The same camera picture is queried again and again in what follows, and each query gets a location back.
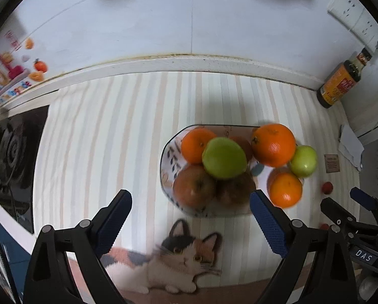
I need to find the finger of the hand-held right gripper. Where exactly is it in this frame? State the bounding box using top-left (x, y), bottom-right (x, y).
top-left (350, 187), bottom-right (378, 216)
top-left (320, 197), bottom-right (378, 233)

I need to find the dark sauce bottle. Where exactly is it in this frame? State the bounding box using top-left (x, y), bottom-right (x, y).
top-left (316, 47), bottom-right (373, 109)

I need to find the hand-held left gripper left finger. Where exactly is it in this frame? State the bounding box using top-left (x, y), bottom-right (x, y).
top-left (24, 189), bottom-right (133, 304)

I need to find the white crumpled cloth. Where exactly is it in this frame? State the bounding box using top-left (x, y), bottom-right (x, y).
top-left (338, 124), bottom-right (365, 169)

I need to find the small orange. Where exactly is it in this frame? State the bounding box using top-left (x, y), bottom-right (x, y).
top-left (181, 128), bottom-right (218, 164)
top-left (268, 169), bottom-right (303, 209)

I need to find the floral oval ceramic plate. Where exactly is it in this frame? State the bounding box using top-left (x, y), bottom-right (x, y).
top-left (160, 124), bottom-right (305, 218)

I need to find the blue cabinet front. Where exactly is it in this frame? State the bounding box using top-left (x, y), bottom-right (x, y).
top-left (0, 215), bottom-right (34, 292)

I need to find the black gas stove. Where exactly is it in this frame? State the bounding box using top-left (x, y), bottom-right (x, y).
top-left (0, 105), bottom-right (50, 235)

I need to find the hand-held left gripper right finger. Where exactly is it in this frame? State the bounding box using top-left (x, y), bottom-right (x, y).
top-left (250, 189), bottom-right (357, 304)

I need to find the brown round pear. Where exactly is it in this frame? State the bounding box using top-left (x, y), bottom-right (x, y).
top-left (216, 171), bottom-right (256, 206)
top-left (228, 136), bottom-right (254, 162)
top-left (172, 164), bottom-right (217, 207)

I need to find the green apple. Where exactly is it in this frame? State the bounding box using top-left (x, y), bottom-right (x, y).
top-left (202, 137), bottom-right (248, 179)
top-left (289, 145), bottom-right (319, 178)

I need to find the small brown card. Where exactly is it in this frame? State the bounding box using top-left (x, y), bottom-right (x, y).
top-left (324, 154), bottom-right (340, 173)

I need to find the striped cat print table mat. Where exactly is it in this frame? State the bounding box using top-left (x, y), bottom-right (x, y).
top-left (32, 71), bottom-right (362, 304)

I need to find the white wall socket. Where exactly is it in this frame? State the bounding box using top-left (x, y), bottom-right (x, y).
top-left (350, 6), bottom-right (378, 45)
top-left (327, 0), bottom-right (367, 34)

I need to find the colourful wall sticker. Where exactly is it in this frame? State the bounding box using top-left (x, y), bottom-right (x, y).
top-left (0, 30), bottom-right (48, 108)

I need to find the large orange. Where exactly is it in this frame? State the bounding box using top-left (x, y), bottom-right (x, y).
top-left (251, 123), bottom-right (296, 168)

